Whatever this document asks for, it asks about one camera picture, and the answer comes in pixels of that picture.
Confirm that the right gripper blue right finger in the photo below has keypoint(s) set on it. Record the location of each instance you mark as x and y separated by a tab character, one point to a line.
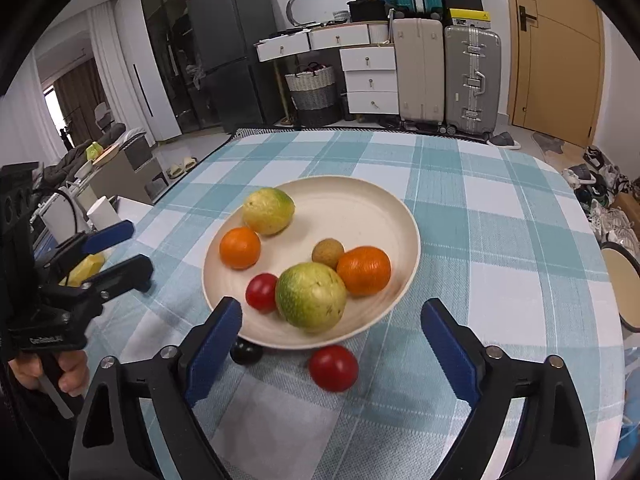
457	350

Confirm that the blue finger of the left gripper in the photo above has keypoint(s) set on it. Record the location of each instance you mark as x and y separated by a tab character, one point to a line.
111	236
134	273

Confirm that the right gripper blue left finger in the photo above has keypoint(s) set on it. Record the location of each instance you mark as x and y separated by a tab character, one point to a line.
207	346

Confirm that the red tomato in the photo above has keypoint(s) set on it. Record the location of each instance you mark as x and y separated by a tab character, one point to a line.
333	368
260	293

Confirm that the small orange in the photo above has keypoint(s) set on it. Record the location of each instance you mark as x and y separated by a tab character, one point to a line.
240	248

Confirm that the large orange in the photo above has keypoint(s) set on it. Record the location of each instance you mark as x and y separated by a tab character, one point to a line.
365	270

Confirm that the green-orange round fruit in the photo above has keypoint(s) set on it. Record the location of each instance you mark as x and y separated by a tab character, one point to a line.
311	296

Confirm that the yellow-green round fruit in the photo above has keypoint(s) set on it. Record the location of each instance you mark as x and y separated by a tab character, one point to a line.
268	211

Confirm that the brown longan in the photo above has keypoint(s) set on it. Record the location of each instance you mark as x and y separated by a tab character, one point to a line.
328	252

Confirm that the dark plum near plate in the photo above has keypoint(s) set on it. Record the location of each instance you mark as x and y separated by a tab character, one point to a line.
246	353

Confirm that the cream round plate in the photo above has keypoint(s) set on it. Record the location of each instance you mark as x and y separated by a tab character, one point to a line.
353	211

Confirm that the woven laundry basket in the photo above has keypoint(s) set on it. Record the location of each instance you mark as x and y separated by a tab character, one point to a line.
314	94

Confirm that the black refrigerator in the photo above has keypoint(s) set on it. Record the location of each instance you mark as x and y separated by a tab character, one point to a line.
243	89

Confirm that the silver suitcase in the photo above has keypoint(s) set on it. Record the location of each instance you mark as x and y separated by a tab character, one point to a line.
472	80

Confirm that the wooden door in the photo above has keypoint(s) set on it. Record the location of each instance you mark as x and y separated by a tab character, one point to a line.
557	67

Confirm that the white drawer desk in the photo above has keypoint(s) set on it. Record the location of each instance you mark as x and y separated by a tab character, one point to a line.
368	60

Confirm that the beige suitcase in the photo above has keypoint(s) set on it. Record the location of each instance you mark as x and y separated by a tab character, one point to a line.
420	65

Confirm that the yellow black box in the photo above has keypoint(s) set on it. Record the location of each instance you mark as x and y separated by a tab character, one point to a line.
470	18

